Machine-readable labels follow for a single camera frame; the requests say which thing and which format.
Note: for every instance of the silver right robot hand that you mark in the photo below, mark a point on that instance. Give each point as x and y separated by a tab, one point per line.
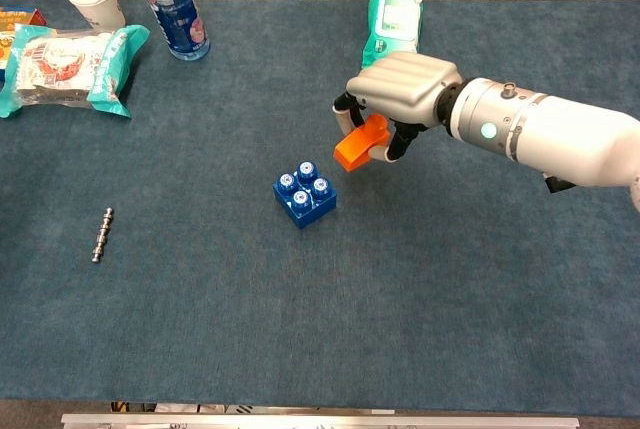
405	84

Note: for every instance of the orange sloped building block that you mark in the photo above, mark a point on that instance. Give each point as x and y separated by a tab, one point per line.
357	146

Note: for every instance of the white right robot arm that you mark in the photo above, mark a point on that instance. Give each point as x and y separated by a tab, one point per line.
550	129

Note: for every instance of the green wet wipes pack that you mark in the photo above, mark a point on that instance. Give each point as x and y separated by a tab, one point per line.
395	19

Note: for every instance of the blue four-stud building block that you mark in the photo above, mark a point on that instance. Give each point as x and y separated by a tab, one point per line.
305	204

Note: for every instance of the blue-labelled plastic water bottle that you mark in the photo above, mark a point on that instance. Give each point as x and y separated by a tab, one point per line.
177	9

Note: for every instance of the teal felt table cloth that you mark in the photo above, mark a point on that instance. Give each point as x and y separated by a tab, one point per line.
320	309

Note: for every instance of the white paper cup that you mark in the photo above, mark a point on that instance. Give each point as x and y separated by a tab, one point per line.
97	1

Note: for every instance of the silver beaded metal rod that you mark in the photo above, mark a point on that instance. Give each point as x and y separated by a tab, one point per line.
102	235

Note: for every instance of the teal and white snack bag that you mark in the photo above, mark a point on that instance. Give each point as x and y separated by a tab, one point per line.
65	69

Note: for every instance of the aluminium profile rail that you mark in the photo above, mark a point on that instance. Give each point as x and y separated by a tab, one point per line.
320	421

